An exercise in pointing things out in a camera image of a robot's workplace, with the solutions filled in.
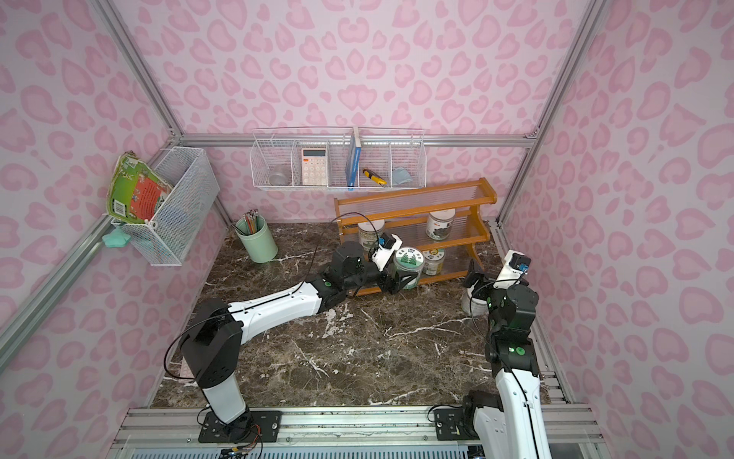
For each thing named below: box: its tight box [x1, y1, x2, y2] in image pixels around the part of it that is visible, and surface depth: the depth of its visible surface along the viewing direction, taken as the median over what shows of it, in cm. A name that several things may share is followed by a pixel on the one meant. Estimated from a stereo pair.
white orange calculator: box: [302, 148, 327, 186], surface depth 96 cm
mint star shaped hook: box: [102, 225, 131, 248], surface depth 64 cm
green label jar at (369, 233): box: [357, 218, 386, 253], surface depth 88 cm
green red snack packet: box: [107, 151, 173, 223], surface depth 73 cm
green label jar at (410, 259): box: [393, 246, 426, 290], surface depth 76 cm
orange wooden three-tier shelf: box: [333, 176, 498, 285], surface depth 95 cm
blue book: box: [345, 126, 362, 191], surface depth 88 cm
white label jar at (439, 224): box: [425, 208, 456, 241], surface depth 91 cm
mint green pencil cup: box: [232, 215, 279, 263], surface depth 103 cm
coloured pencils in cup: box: [242, 208, 260, 235], surface depth 102 cm
